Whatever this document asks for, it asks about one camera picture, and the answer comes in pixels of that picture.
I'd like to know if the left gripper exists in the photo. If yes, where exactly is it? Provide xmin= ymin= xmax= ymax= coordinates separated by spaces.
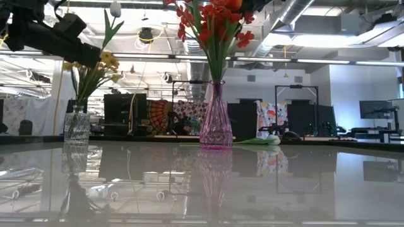
xmin=6 ymin=28 xmax=102 ymax=69

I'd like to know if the yellow artificial flower bunch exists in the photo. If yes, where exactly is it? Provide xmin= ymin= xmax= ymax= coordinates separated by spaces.
xmin=61 ymin=58 xmax=105 ymax=107
xmin=74 ymin=50 xmax=123 ymax=107

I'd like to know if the orange artificial tulip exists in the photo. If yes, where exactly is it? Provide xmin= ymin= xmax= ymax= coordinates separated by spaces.
xmin=224 ymin=0 xmax=244 ymax=13

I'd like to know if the red artificial flower bunch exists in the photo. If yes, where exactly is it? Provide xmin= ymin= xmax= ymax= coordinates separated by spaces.
xmin=162 ymin=0 xmax=256 ymax=83

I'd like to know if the clear cut-glass vase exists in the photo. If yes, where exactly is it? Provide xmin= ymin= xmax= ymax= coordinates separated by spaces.
xmin=63 ymin=105 xmax=92 ymax=143

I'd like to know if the pink glass vase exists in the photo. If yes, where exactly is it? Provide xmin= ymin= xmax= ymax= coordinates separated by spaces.
xmin=198 ymin=80 xmax=235 ymax=149

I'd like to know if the black upright panel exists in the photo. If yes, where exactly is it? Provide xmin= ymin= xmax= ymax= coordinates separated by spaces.
xmin=64 ymin=99 xmax=88 ymax=114

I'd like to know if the long ceiling light bar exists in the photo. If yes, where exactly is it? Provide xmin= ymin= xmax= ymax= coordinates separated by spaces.
xmin=0 ymin=49 xmax=404 ymax=67

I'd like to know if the black cabinet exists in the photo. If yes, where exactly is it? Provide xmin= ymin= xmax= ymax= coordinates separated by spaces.
xmin=227 ymin=98 xmax=263 ymax=142
xmin=103 ymin=93 xmax=148 ymax=137

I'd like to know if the white curtain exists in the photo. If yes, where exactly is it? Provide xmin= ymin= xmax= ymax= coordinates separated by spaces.
xmin=0 ymin=96 xmax=75 ymax=136

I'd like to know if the black chair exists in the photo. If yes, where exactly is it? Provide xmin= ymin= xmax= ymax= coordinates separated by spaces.
xmin=18 ymin=119 xmax=33 ymax=136

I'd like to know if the orange mandala cloth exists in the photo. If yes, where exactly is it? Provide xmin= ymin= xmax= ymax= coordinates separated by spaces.
xmin=146 ymin=100 xmax=174 ymax=135

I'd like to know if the white floral cloth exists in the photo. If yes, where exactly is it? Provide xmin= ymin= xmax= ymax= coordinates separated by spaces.
xmin=256 ymin=100 xmax=288 ymax=139

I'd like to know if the dotted floral cloth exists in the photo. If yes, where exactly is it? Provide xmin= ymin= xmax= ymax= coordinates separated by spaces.
xmin=172 ymin=100 xmax=208 ymax=135

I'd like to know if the black computer monitor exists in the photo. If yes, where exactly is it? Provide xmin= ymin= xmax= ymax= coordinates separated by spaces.
xmin=359 ymin=100 xmax=395 ymax=120

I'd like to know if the black desk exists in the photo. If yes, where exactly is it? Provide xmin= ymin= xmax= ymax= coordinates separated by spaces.
xmin=339 ymin=125 xmax=404 ymax=144

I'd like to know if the silver ventilation duct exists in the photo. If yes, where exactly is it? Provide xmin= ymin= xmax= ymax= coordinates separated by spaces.
xmin=181 ymin=37 xmax=209 ymax=102
xmin=252 ymin=0 xmax=316 ymax=59

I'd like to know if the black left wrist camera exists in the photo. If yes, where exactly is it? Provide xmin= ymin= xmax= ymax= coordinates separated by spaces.
xmin=52 ymin=12 xmax=88 ymax=39

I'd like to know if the black ceiling dome camera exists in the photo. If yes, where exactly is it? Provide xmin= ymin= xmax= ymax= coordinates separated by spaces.
xmin=138 ymin=26 xmax=155 ymax=44

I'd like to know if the yellow hanging cord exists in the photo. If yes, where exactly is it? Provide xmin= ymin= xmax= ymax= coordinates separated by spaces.
xmin=282 ymin=45 xmax=290 ymax=79

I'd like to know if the thin yellow hanging cable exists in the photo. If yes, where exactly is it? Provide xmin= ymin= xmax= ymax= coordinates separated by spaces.
xmin=127 ymin=30 xmax=149 ymax=135

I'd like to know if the black aluminium table frame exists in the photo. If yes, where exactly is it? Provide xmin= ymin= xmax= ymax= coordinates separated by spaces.
xmin=0 ymin=134 xmax=404 ymax=152

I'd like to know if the black metal stand frame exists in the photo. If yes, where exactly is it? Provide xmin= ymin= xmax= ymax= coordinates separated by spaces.
xmin=274 ymin=84 xmax=319 ymax=139

